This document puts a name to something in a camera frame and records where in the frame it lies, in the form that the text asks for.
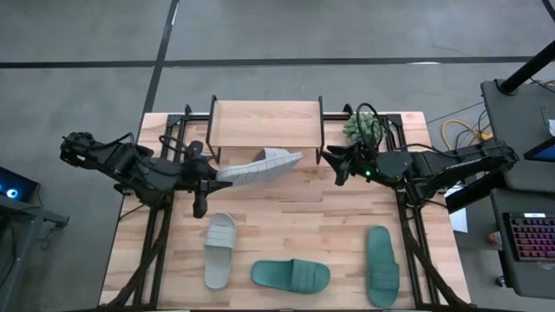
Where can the grey desk top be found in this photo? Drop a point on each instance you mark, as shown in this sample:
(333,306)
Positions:
(533,277)
(516,130)

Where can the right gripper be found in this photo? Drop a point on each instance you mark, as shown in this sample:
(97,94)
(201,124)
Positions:
(364,164)

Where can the wooden shelf with black frame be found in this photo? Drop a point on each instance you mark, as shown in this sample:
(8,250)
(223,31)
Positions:
(264,123)

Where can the green plant in patterned pot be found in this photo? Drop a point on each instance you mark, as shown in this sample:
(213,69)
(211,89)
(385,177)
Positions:
(357,128)

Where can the tablet with blue screen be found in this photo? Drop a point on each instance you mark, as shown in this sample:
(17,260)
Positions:
(542,151)

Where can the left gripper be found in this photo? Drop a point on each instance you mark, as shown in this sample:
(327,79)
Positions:
(197,173)

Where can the white paper sheet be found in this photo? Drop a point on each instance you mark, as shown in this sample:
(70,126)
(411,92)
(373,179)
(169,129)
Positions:
(459,216)

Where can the computer with blue light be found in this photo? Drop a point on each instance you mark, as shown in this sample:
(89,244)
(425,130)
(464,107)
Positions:
(13,186)

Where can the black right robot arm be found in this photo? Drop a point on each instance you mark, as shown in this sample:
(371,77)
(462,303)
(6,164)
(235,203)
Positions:
(455,162)

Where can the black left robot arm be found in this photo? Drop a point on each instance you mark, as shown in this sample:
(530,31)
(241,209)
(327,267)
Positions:
(130,167)

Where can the small red object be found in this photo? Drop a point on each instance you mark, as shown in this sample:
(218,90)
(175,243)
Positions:
(493,238)

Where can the black aluminium table frame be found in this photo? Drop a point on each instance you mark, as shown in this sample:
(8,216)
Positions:
(336,116)

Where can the black caster wheel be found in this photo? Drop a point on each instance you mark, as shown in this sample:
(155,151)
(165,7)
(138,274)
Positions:
(500,281)

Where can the grey metal cart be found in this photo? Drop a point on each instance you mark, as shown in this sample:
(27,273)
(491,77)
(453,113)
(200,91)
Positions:
(26,225)

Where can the green rubber slide sandal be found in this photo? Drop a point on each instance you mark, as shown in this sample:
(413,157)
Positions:
(290,275)
(381,268)

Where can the black desk support beam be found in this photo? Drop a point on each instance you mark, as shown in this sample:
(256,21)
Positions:
(472,190)

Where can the backlit rainbow keyboard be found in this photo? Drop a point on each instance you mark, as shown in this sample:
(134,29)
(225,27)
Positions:
(533,238)

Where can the black pole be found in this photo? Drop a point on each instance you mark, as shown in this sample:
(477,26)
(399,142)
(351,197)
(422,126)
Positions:
(529,67)

